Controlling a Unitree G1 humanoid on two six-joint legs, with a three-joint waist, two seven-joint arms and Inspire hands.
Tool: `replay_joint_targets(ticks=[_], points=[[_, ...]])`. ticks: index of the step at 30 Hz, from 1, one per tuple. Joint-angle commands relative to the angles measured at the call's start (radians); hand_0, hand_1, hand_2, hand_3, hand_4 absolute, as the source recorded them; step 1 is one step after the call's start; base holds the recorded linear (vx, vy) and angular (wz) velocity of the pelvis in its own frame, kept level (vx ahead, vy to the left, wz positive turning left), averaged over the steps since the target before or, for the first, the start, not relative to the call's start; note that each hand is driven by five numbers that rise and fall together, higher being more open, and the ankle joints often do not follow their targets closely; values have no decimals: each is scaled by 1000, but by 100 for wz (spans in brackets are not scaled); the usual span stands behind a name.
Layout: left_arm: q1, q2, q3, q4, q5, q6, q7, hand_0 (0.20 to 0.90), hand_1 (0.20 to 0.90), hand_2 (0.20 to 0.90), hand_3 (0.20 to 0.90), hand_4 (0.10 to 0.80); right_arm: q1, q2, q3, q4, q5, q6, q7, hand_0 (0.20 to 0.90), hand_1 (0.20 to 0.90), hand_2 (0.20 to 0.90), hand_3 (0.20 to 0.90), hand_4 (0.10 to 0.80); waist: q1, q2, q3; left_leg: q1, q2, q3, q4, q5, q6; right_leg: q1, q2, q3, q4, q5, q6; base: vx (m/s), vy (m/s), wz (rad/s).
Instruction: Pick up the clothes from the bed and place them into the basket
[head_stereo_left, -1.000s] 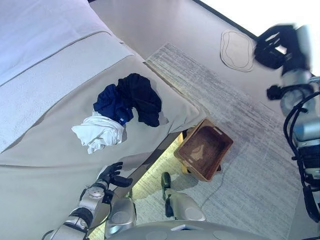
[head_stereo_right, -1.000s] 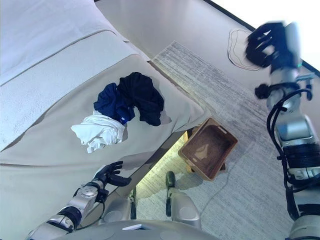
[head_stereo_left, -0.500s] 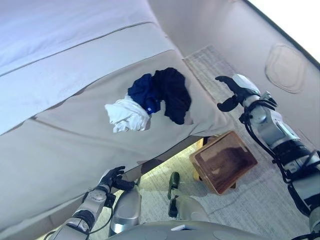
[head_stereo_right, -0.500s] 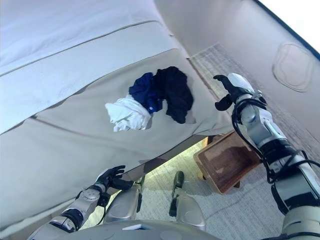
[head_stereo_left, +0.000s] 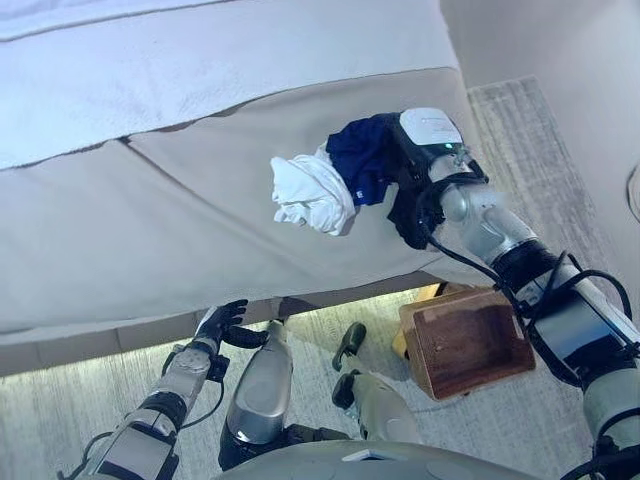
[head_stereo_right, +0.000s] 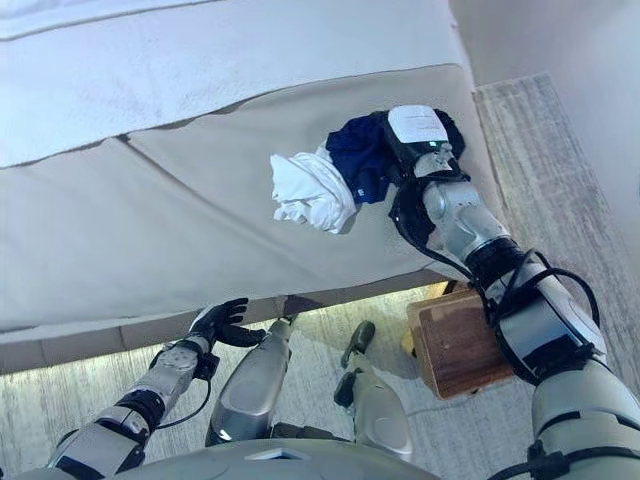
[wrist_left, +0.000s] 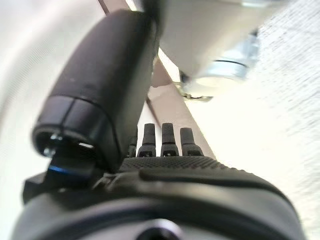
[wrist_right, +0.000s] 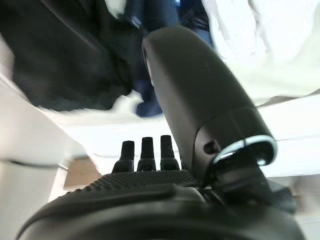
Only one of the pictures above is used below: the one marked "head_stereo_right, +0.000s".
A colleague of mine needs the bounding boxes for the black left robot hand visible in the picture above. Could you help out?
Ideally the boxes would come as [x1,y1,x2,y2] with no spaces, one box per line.
[188,297,268,349]

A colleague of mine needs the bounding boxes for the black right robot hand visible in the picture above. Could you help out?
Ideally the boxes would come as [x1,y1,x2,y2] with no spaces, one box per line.
[381,104,467,166]

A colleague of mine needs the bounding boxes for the dark blue garment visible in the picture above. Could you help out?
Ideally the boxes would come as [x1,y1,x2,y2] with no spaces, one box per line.
[325,112,397,206]

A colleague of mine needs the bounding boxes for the white garment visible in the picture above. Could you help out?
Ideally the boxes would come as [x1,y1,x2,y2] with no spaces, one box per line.
[269,143,358,237]

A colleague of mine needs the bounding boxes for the bed with beige cover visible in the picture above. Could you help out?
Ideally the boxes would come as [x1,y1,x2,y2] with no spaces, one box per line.
[0,62,507,375]

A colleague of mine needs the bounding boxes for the brown wooden basket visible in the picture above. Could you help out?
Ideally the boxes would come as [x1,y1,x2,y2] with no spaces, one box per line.
[404,281,517,402]

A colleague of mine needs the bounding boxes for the silver left robot leg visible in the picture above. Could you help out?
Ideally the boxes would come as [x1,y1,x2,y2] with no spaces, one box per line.
[203,313,301,449]

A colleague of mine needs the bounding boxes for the silver robot leg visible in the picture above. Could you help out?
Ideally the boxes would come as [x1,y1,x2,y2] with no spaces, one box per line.
[203,313,301,449]
[333,319,417,464]

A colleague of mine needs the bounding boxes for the grey striped rug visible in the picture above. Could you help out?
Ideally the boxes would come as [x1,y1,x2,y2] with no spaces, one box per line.
[0,69,640,480]

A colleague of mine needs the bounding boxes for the grey robot torso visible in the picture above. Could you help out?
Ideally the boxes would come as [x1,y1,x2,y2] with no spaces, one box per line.
[22,438,444,480]

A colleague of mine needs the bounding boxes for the silver right robot leg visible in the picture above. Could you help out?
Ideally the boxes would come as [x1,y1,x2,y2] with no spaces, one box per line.
[333,319,417,464]

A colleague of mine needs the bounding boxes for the white duvet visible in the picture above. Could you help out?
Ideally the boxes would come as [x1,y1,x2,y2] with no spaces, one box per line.
[0,0,472,170]

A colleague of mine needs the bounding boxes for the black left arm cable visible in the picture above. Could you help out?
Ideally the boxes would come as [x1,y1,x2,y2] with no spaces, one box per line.
[153,368,215,432]

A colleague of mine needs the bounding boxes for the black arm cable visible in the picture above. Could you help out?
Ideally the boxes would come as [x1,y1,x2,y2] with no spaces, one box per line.
[153,368,215,432]
[386,184,602,387]

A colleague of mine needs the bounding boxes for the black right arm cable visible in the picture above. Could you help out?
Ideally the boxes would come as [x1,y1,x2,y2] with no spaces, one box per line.
[386,184,602,387]

